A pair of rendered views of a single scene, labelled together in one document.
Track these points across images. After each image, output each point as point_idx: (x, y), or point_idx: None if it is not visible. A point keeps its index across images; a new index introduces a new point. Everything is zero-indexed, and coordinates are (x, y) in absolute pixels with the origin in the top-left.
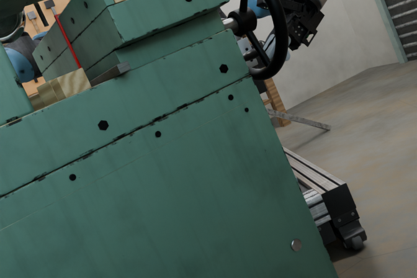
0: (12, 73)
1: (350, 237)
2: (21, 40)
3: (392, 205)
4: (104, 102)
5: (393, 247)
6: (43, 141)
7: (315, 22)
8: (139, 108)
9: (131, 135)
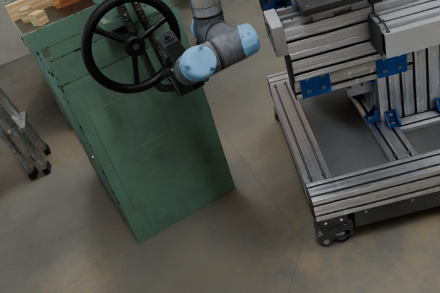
0: None
1: (314, 226)
2: None
3: (407, 278)
4: None
5: (304, 265)
6: None
7: (186, 88)
8: (42, 58)
9: (44, 64)
